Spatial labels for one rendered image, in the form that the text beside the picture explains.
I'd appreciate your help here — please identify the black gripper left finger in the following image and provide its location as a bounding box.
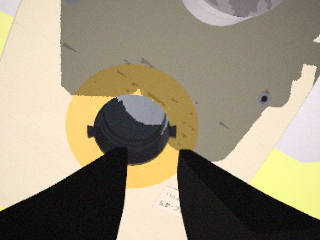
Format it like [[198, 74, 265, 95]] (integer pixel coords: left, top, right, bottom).
[[0, 147, 128, 240]]

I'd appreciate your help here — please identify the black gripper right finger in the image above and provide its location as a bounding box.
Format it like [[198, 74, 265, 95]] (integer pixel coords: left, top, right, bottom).
[[177, 149, 320, 240]]

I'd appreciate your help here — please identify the white cylinder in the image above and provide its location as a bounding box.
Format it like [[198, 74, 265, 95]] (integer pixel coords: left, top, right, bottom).
[[183, 0, 283, 25]]

